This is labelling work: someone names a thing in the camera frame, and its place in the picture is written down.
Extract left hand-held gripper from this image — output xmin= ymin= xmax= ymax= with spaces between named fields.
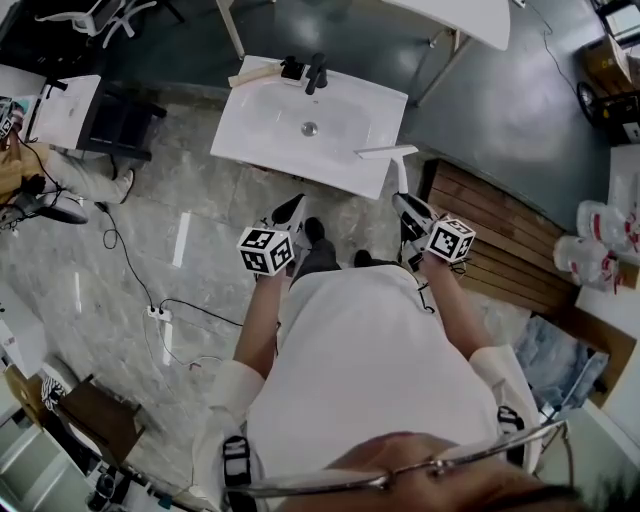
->
xmin=236 ymin=193 xmax=312 ymax=277

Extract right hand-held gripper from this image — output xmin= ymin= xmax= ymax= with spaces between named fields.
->
xmin=391 ymin=192 xmax=478 ymax=275

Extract white squeegee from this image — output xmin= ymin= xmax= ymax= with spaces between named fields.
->
xmin=353 ymin=144 xmax=420 ymax=196

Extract person's right forearm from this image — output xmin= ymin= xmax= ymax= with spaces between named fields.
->
xmin=424 ymin=254 xmax=496 ymax=361

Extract person's left forearm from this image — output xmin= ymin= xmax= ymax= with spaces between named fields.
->
xmin=233 ymin=272 xmax=294 ymax=379

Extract brown wooden slat platform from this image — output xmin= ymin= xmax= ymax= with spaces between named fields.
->
xmin=422 ymin=158 xmax=579 ymax=317

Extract person's dark trouser leg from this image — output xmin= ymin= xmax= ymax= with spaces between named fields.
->
xmin=291 ymin=237 xmax=342 ymax=287

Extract person's black left shoe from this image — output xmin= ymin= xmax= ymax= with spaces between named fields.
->
xmin=303 ymin=216 xmax=327 ymax=247

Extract white basin wooden table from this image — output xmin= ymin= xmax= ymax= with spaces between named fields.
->
xmin=209 ymin=53 xmax=410 ymax=201

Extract person's white shirt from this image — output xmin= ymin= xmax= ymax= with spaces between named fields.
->
xmin=192 ymin=263 xmax=544 ymax=506

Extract crumpled bluish plastic sheet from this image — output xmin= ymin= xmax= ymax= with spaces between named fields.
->
xmin=514 ymin=315 xmax=610 ymax=412

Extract beige wooden bar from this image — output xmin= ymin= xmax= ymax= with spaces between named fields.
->
xmin=227 ymin=63 xmax=287 ymax=89

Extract white soap dispenser black pump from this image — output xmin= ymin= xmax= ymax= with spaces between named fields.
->
xmin=279 ymin=55 xmax=307 ymax=88

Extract black faucet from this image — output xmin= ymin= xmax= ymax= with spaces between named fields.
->
xmin=304 ymin=51 xmax=329 ymax=97

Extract white brown-edged table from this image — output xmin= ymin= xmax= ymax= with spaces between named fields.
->
xmin=574 ymin=144 xmax=640 ymax=441

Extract black stool chair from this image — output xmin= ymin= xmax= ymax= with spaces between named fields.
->
xmin=7 ymin=192 xmax=90 ymax=226

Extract black wheeled cart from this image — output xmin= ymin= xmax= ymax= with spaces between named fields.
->
xmin=576 ymin=80 xmax=640 ymax=147

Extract white curved table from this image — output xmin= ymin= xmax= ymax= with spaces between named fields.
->
xmin=214 ymin=0 xmax=512 ymax=107

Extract dark brown wooden cabinet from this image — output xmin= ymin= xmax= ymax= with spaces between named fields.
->
xmin=42 ymin=374 xmax=147 ymax=466

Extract cardboard box on cart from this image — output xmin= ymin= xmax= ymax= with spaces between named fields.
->
xmin=582 ymin=34 xmax=640 ymax=96

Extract white side desk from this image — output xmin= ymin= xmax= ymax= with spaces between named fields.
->
xmin=27 ymin=74 xmax=169 ymax=162

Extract person's metal-rimmed glasses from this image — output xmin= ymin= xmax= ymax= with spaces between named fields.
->
xmin=224 ymin=419 xmax=576 ymax=501

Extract person's face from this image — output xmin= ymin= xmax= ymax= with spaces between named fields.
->
xmin=324 ymin=432 xmax=581 ymax=512

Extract black white striped cloth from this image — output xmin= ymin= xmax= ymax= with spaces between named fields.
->
xmin=40 ymin=374 xmax=67 ymax=412

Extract white swivel chair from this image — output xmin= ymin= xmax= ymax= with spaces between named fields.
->
xmin=34 ymin=0 xmax=159 ymax=49

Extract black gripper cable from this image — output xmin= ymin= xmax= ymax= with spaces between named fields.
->
xmin=416 ymin=281 xmax=437 ymax=315

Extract black floor cable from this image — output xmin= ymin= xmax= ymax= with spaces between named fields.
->
xmin=94 ymin=201 xmax=247 ymax=329

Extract black white right shoulder strap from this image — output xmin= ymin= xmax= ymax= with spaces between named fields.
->
xmin=497 ymin=405 xmax=526 ymax=437

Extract black white shoulder strap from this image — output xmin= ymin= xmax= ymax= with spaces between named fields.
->
xmin=223 ymin=434 xmax=252 ymax=489
xmin=497 ymin=405 xmax=526 ymax=437

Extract black white left shoulder strap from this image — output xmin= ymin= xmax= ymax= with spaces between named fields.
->
xmin=223 ymin=434 xmax=252 ymax=489

